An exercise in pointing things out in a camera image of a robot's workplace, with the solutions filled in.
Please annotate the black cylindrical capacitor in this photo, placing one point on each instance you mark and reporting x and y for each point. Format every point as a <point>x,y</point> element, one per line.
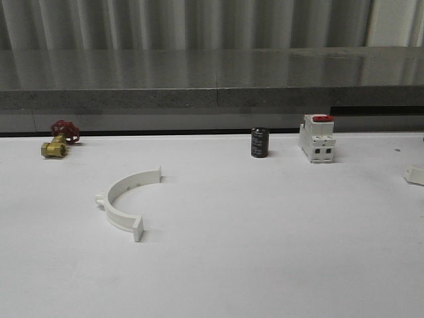
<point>259,142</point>

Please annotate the brass valve red handwheel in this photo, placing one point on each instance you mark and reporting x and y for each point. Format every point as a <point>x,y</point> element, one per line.
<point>64,133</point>

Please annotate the white circuit breaker red switch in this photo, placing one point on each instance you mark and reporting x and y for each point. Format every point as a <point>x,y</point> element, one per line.
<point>316,138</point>

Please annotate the white half pipe clamp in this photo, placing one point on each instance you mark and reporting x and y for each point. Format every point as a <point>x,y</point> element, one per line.
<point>119,219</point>
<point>414,175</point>

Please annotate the grey stone counter ledge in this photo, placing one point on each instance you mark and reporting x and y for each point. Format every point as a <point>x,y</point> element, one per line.
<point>171,81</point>

